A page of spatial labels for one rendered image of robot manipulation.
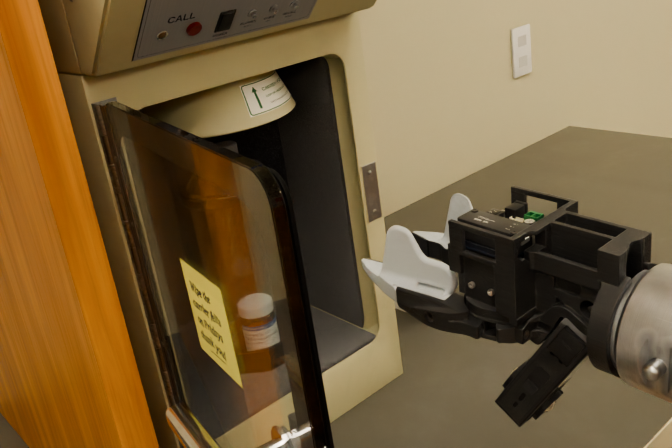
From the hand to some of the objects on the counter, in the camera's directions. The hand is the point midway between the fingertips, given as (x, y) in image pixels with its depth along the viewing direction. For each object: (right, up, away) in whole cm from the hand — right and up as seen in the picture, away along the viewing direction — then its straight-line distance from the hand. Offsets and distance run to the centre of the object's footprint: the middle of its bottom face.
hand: (401, 260), depth 59 cm
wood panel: (-35, -28, +26) cm, 52 cm away
